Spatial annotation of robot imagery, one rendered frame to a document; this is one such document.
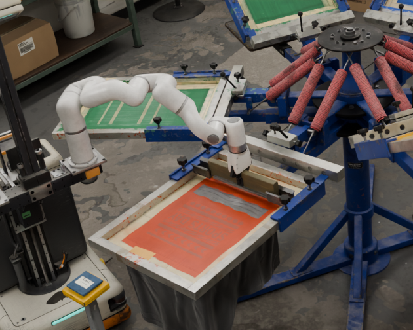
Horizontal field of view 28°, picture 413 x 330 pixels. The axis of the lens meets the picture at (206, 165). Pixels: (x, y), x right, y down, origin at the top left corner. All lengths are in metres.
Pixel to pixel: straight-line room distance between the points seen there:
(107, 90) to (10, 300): 1.45
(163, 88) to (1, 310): 1.58
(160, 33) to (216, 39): 0.57
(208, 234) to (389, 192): 2.00
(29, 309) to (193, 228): 1.21
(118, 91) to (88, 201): 2.17
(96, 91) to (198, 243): 0.72
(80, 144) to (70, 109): 0.17
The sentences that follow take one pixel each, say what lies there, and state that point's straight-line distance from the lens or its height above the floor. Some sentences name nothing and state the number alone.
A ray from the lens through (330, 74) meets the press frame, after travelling 4.16.
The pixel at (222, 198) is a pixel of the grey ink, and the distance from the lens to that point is 3.42.
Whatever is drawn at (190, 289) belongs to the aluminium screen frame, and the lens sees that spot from 2.96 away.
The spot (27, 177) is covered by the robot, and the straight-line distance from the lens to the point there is 3.45.
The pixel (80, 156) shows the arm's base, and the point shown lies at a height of 1.19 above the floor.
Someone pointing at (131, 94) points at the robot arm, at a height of 1.47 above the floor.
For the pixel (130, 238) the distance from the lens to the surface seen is 3.31.
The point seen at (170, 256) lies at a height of 0.96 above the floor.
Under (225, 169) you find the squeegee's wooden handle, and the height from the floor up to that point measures 1.04.
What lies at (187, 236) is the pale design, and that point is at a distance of 3.26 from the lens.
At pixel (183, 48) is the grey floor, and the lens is 7.15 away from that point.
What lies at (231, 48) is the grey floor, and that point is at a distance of 7.01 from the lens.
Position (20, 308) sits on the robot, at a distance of 4.23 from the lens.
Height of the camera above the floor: 2.91
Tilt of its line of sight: 32 degrees down
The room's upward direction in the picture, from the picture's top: 9 degrees counter-clockwise
